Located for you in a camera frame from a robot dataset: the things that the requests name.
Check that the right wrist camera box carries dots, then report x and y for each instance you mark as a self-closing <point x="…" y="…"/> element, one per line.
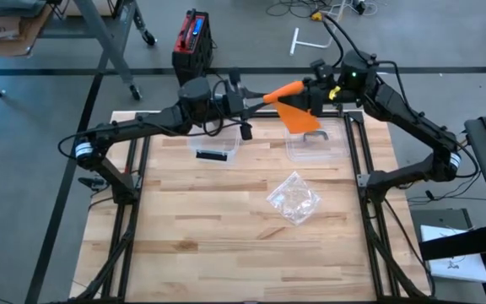
<point x="321" y="69"/>

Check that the red and black crate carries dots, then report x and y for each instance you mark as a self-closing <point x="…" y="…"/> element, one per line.
<point x="192" y="46"/>

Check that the white T-shaped stand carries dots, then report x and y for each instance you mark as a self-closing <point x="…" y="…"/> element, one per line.
<point x="294" y="42"/>

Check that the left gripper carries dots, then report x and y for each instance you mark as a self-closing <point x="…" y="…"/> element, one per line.
<point x="234" y="105"/>

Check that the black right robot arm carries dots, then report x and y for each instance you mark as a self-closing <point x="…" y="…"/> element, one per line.
<point x="407" y="116"/>

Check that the clear plastic bag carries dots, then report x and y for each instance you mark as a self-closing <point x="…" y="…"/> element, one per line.
<point x="293" y="198"/>

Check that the black flat beam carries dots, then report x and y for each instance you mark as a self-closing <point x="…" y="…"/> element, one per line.
<point x="458" y="244"/>

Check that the yellow plug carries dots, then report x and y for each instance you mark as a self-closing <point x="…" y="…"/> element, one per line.
<point x="316" y="16"/>

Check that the white box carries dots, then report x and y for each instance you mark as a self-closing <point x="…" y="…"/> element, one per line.
<point x="458" y="268"/>

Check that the wooden desk with grey legs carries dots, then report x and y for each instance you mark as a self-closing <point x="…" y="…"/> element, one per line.
<point x="104" y="42"/>

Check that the dark grey sheet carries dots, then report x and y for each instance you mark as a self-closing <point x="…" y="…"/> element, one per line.
<point x="7" y="7"/>

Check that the clear plastic bin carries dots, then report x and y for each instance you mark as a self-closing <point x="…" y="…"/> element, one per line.
<point x="217" y="148"/>

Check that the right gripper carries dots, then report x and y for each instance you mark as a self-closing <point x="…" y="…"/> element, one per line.
<point x="314" y="97"/>

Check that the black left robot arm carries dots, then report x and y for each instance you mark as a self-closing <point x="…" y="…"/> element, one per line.
<point x="142" y="126"/>

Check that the orange elastic bandage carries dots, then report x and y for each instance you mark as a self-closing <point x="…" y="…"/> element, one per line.
<point x="298" y="120"/>

